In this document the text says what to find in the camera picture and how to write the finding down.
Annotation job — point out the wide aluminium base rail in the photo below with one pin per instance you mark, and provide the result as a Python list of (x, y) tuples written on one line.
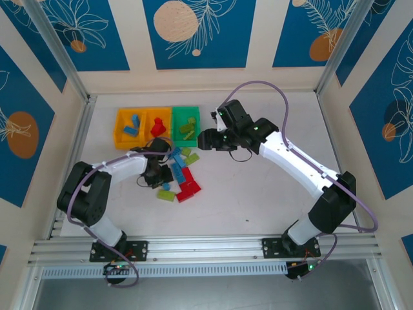
[(206, 248)]

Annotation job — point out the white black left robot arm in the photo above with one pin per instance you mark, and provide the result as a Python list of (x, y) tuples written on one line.
[(96, 200)]

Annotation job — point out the green plastic bin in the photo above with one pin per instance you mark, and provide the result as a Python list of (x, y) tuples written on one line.
[(177, 116)]

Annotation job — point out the grey metal sheet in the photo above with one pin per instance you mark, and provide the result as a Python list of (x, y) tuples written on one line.
[(206, 294)]

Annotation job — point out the blue lego brick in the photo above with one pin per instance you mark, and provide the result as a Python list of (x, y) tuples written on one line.
[(175, 151), (166, 186), (178, 161), (177, 172), (130, 130), (136, 120)]

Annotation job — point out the lime green lego brick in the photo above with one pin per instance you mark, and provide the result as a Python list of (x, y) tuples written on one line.
[(185, 129), (192, 121), (186, 151), (189, 135), (192, 158), (166, 195)]

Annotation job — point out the aluminium side rail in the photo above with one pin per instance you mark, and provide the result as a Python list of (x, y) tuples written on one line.
[(80, 135), (329, 129)]

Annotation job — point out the aluminium frame post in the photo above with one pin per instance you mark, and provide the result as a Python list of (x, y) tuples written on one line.
[(342, 42), (55, 42)]

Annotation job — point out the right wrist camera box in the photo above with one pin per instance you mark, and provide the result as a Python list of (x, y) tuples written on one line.
[(219, 122)]

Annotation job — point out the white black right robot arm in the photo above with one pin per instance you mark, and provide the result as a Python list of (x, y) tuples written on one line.
[(306, 168)]

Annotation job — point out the red lego brick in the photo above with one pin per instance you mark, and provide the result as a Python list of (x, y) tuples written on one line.
[(194, 186), (184, 196), (157, 121), (191, 173), (185, 177), (157, 130)]

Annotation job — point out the small controller circuit board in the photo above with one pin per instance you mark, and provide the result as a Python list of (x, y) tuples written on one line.
[(300, 269), (117, 268)]

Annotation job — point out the yellow plastic bin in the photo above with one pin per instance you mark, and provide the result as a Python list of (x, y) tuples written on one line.
[(150, 116), (123, 120)]

